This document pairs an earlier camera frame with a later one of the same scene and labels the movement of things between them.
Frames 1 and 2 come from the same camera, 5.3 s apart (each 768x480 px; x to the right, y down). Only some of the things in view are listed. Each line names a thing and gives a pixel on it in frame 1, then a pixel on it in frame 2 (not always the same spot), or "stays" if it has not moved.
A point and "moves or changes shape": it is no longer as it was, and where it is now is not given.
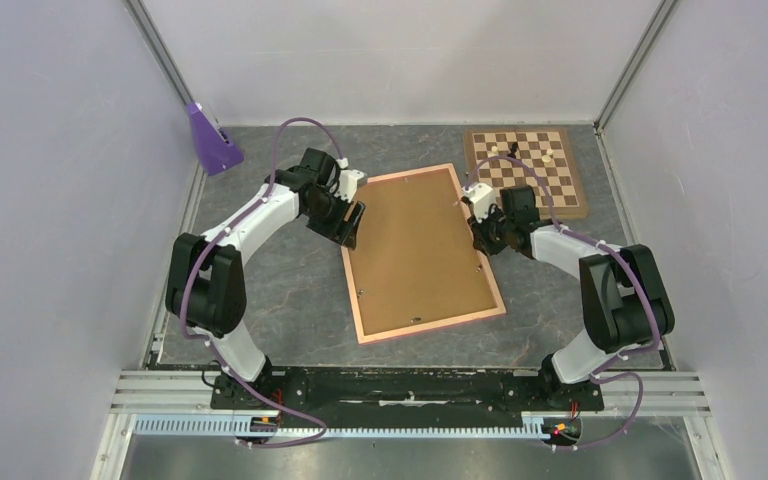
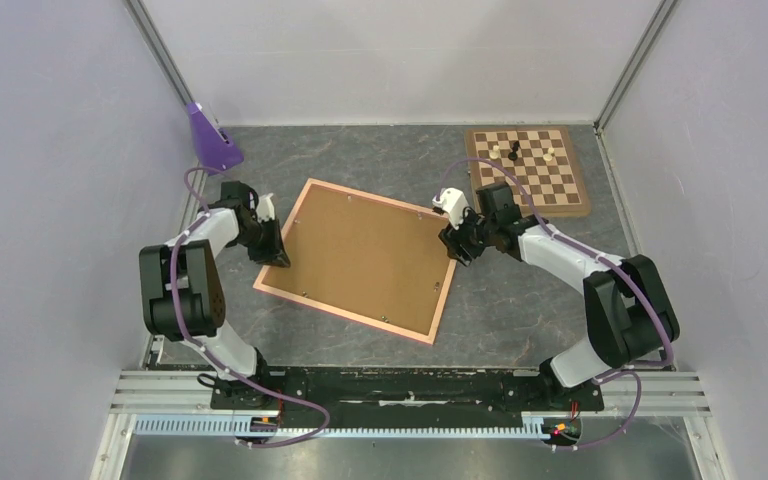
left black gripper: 340,231 to 275,253
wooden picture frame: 414,267 moves or changes shape
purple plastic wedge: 214,153 stays
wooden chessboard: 548,151 stays
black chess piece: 513,149 stays
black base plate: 409,397 stays
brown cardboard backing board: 415,259 moves or changes shape
